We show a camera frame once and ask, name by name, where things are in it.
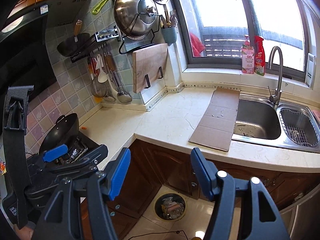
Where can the steel ladle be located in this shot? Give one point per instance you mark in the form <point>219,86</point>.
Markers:
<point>122,95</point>

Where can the red cloth outside window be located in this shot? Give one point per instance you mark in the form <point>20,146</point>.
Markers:
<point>196,45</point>

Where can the flat brown cardboard sheet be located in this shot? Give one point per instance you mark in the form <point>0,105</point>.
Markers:
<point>216,127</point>

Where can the blue chopstick holder cup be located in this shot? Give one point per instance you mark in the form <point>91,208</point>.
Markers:
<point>169,35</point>

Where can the red spray bottle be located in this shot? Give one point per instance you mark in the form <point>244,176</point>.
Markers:
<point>259,65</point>

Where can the black range hood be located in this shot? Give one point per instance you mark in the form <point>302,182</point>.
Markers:
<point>29,56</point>

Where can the pink soap pouch bottle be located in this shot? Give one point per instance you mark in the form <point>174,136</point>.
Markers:
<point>247,55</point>

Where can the sink drain basket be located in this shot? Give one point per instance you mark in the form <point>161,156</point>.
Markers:
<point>299,128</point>

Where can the white spoon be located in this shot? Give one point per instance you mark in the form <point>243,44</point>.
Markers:
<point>102,77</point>

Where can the stainless steel sink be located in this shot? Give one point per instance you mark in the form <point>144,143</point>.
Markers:
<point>258,122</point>

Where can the round trash bin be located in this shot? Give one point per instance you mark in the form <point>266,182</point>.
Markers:
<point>170,207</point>

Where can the black wall utensil rack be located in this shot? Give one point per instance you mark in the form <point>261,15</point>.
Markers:
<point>96,40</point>

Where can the black wok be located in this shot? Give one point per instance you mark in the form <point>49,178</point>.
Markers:
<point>65,131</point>

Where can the black pan on rack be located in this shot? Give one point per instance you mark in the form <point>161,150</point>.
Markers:
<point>69,46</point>

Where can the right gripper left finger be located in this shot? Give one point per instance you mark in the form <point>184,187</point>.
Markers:
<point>61,217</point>

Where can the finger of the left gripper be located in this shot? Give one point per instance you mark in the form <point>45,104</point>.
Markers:
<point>55,153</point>

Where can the wooden cutting board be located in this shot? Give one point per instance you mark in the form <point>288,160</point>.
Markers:
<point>148,65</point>

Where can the steel pot lid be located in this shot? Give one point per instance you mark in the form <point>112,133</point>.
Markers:
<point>134,18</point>

